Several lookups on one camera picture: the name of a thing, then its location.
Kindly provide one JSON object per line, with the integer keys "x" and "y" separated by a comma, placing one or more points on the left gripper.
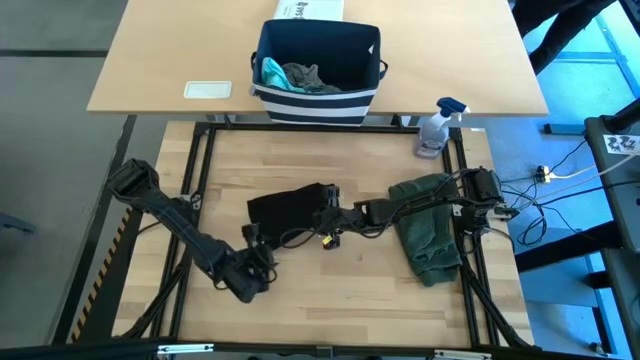
{"x": 245, "y": 280}

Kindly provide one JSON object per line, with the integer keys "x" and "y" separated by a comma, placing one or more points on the grey chair leg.
{"x": 17, "y": 222}

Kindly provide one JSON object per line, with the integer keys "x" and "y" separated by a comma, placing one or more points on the white rectangular label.
{"x": 207, "y": 89}

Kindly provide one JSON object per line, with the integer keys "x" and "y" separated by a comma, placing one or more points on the white printed cardboard box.
{"x": 310, "y": 9}

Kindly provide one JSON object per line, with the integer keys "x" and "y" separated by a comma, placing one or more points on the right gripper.
{"x": 347, "y": 217}

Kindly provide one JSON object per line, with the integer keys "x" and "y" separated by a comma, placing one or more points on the white power strip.
{"x": 544, "y": 175}

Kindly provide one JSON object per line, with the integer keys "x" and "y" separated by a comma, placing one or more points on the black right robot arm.
{"x": 440, "y": 200}

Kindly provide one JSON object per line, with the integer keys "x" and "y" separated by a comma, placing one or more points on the hazard striped black base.
{"x": 100, "y": 280}

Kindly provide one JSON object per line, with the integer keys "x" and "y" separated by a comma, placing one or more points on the navy white striped fabric bin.
{"x": 320, "y": 107}

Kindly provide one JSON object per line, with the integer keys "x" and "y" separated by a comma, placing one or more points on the Dawn spray bottle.
{"x": 432, "y": 135}

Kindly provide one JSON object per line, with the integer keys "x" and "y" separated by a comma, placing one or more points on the white paper with black marks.
{"x": 622, "y": 144}

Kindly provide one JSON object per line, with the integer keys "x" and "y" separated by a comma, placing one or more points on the silver metal bracket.
{"x": 462, "y": 355}
{"x": 185, "y": 349}

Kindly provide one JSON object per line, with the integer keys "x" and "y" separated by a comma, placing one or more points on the light wooden table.
{"x": 150, "y": 50}

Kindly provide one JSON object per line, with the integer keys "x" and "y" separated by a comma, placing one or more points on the black front crossbar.
{"x": 75, "y": 350}

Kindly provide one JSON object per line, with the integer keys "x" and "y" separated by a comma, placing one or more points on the person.
{"x": 555, "y": 30}

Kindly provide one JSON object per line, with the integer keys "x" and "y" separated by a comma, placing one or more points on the black equipment cart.
{"x": 615, "y": 225}

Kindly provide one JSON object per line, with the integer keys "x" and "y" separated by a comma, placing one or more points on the dark green shirt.
{"x": 430, "y": 240}

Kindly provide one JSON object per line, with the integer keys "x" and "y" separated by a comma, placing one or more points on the black garment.
{"x": 287, "y": 210}

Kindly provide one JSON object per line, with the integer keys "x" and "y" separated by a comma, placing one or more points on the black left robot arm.
{"x": 175, "y": 225}

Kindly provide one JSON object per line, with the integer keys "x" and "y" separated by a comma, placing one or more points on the black metal table frame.
{"x": 200, "y": 150}

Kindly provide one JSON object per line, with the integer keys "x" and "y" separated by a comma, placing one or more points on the grey garment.
{"x": 305, "y": 77}

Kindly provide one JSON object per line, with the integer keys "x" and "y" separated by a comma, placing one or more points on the teal garment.
{"x": 272, "y": 75}

